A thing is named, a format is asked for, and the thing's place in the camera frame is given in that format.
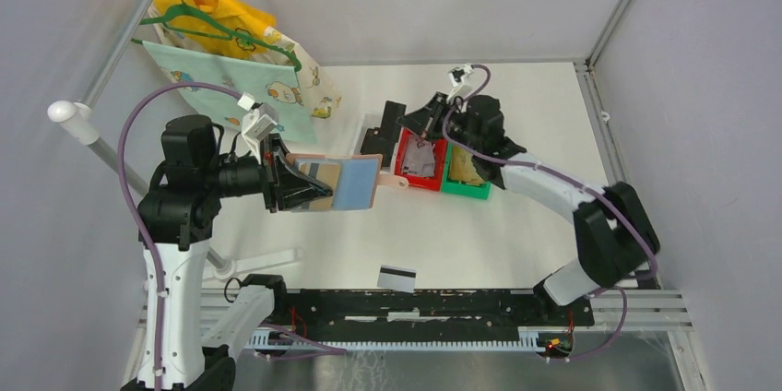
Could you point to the white cable duct strip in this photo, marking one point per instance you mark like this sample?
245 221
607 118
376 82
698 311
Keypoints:
267 339

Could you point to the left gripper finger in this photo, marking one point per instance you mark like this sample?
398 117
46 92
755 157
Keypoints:
296 189
280 163

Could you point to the cream patterned cloth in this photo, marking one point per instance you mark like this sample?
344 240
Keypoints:
314 90

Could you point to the tan leather card holder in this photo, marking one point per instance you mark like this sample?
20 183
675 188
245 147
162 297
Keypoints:
358 180

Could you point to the light green patterned cloth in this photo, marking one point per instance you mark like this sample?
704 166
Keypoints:
181 65

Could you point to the green plastic bin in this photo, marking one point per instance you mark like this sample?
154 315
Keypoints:
480 192

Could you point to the black credit card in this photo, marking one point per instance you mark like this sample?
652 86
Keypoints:
389 128

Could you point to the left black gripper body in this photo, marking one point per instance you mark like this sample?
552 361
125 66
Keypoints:
268 173

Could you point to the white plastic bin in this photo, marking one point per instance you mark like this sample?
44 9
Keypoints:
369 120

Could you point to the silver magnetic stripe card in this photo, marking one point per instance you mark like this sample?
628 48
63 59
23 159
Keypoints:
396 279

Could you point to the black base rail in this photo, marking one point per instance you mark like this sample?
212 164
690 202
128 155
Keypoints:
424 315

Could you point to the green clothes hanger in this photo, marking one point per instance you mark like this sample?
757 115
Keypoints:
225 34

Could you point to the yellow cards in green bin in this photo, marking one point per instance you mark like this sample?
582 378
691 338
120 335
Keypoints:
462 169

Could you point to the red plastic bin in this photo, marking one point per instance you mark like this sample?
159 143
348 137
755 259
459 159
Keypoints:
433 183

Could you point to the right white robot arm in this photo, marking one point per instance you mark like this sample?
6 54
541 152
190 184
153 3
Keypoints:
614 237

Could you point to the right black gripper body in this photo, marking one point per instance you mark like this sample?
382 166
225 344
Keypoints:
436 127

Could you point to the gold credit card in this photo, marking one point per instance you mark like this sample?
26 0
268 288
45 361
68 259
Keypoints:
326 173

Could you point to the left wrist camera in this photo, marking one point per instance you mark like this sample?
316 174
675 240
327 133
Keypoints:
261 119

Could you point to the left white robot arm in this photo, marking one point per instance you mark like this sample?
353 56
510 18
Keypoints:
176 218

